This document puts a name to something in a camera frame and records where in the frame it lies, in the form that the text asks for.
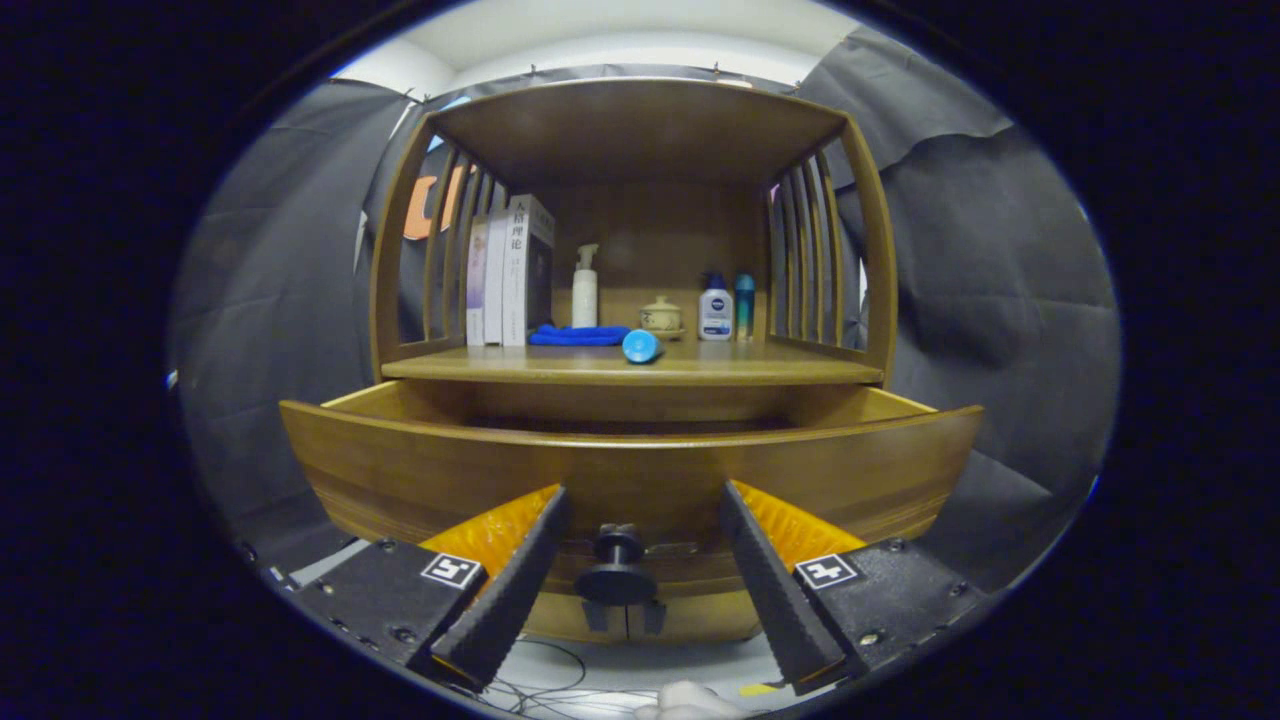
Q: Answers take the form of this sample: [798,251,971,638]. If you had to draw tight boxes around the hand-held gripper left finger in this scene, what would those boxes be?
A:
[290,484,573,691]

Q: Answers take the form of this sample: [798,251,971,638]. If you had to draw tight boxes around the black backdrop cloth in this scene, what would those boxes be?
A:
[170,30,1121,591]

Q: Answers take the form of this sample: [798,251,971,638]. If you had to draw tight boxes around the white pump bottle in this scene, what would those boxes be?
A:
[571,243,601,329]

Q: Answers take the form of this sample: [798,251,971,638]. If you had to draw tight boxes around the beige lidded ceramic cup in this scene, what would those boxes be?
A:
[640,295,687,340]

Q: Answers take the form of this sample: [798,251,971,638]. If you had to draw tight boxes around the blue cloth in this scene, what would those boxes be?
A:
[528,323,633,347]

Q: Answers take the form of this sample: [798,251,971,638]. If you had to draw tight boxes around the black drawer knob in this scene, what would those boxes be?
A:
[575,523,661,607]

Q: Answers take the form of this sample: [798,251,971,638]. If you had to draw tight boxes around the wooden cabinet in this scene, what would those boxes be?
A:
[368,78,899,646]

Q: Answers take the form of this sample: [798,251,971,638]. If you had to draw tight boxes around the black floor cables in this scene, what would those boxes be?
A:
[480,640,641,717]

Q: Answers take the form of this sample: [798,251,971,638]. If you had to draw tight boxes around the wooden countertop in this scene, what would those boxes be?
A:
[380,338,886,387]

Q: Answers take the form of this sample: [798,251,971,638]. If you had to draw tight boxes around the white blue lotion bottle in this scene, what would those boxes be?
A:
[698,271,735,342]

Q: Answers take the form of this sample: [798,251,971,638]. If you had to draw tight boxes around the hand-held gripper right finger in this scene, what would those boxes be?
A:
[720,480,991,696]

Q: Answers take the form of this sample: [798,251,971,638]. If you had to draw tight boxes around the wooden cabinet door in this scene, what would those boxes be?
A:
[520,592,629,644]
[628,592,766,644]

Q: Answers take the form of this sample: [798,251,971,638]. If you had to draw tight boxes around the pale purple book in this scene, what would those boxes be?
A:
[465,215,491,347]

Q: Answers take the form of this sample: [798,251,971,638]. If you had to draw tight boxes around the thin white book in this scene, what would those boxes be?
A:
[484,205,511,347]

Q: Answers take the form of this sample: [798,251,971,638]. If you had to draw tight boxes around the white lumpy object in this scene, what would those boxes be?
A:
[632,681,751,720]

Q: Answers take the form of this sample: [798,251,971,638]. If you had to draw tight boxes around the white and black book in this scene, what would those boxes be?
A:
[502,194,557,348]

